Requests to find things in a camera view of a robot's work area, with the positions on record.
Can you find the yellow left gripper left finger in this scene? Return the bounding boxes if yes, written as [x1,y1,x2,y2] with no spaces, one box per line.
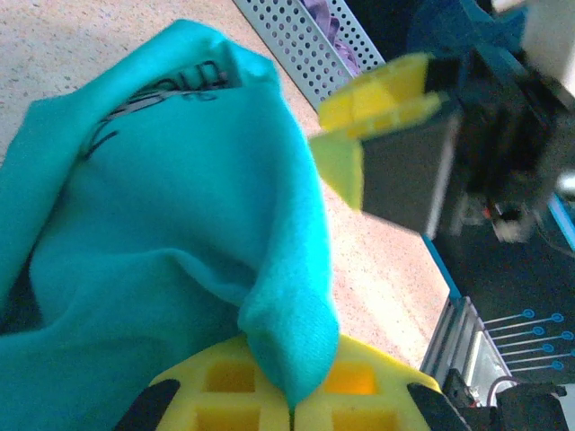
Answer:
[114,336,293,431]

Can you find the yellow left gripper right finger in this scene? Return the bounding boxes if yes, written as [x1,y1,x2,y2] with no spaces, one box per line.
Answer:
[294,334,455,431]

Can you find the teal t-shirt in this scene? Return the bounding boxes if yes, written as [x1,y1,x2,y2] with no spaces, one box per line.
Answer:
[0,17,341,431]

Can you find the grey perforated plastic basket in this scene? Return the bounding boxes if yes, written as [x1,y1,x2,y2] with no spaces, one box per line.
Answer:
[233,0,387,111]

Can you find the purple cloths pile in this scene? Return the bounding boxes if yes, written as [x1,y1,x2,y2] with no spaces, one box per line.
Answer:
[300,0,360,73]

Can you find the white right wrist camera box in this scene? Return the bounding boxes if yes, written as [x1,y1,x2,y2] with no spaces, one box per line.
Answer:
[491,0,575,98]

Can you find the aluminium table side rail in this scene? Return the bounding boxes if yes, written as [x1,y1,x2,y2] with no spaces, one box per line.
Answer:
[420,295,518,396]

